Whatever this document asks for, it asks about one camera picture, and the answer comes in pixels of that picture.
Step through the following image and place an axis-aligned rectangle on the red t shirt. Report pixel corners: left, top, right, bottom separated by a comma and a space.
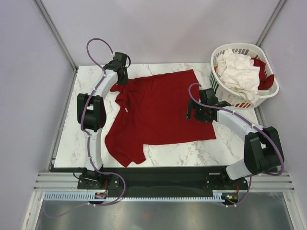
105, 69, 216, 167

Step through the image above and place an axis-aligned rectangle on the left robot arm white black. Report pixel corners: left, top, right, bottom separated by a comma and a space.
77, 52, 131, 189

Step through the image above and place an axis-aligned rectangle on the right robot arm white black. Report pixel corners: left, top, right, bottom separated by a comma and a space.
187, 84, 284, 189

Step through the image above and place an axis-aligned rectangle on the white laundry basket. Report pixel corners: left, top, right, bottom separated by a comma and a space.
209, 43, 279, 108

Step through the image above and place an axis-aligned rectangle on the white t shirt pile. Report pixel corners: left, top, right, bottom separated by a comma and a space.
214, 49, 260, 105

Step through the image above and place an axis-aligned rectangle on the red cloth in basket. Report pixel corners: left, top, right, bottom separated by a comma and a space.
252, 58, 275, 90

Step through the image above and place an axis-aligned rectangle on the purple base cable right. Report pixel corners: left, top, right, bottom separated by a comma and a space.
223, 176, 252, 208

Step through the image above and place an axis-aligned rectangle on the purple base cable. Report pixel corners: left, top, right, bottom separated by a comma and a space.
223, 176, 252, 208
43, 171, 129, 219

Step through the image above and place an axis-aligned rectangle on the white slotted cable duct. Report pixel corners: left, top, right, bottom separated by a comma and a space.
44, 191, 238, 202

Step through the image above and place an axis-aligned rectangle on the left aluminium corner post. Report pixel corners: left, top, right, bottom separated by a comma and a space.
32, 0, 79, 71

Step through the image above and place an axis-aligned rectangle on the aluminium corner post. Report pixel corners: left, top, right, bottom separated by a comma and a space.
255, 0, 288, 47
32, 0, 79, 71

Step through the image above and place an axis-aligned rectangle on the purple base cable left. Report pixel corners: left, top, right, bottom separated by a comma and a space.
43, 171, 129, 219

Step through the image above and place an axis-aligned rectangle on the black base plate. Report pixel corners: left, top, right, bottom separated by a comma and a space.
76, 164, 248, 198

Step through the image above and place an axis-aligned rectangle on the right aluminium corner post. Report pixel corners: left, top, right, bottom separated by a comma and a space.
255, 0, 288, 47

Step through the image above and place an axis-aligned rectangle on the aluminium rail frame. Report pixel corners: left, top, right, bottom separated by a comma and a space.
34, 172, 295, 192

